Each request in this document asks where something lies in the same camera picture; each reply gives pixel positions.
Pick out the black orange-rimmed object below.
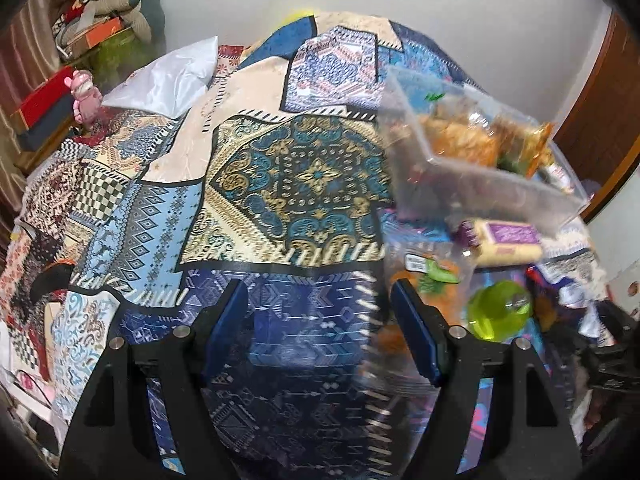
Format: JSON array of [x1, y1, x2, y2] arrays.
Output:
[[30, 260, 78, 306]]

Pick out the clear plastic container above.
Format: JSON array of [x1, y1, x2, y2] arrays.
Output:
[[380, 65, 591, 238]]

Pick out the clear bag orange snacks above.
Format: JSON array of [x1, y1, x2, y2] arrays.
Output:
[[417, 112, 503, 168]]

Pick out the red box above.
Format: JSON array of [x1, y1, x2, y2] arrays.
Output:
[[19, 67, 76, 128]]

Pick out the wooden door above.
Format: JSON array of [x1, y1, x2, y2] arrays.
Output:
[[554, 7, 640, 226]]

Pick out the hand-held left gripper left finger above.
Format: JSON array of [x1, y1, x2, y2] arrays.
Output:
[[57, 277, 251, 480]]

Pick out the red patterned cloth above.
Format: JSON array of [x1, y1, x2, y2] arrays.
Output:
[[216, 44, 251, 68]]

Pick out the orange carrot toy bag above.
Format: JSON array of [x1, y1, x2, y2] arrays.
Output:
[[375, 252, 476, 356]]

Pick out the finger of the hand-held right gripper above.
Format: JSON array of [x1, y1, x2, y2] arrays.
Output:
[[595, 300, 640, 343], [582, 347, 640, 398]]

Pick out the yellow snack bag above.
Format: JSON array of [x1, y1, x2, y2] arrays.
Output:
[[492, 117, 573, 193]]

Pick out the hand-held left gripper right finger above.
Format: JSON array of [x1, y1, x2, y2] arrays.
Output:
[[390, 277, 583, 480]]

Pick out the blue-grey cushion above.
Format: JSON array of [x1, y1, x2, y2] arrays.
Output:
[[120, 0, 167, 46]]

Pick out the dark blue box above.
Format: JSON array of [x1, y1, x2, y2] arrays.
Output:
[[20, 105, 76, 153]]

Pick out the striped brown curtain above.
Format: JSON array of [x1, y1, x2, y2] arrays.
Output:
[[0, 0, 76, 196]]

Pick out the patchwork patterned blanket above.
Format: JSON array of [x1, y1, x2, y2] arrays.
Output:
[[0, 10, 616, 480]]

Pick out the white pillow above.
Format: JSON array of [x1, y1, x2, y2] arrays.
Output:
[[102, 36, 219, 117]]

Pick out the pink plush toy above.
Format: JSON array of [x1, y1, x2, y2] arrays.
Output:
[[71, 70, 103, 123]]

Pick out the yellow wafer pack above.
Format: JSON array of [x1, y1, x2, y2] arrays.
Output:
[[457, 217, 545, 267]]

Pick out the orange cardboard box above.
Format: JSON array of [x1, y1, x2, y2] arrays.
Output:
[[65, 16, 126, 56]]

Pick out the grey stuffed toy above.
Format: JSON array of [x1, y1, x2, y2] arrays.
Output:
[[90, 0, 153, 43]]

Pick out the blue white snack bag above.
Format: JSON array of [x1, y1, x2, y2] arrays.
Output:
[[527, 257, 611, 341]]

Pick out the lime green round container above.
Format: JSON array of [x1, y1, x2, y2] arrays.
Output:
[[467, 280, 533, 343]]

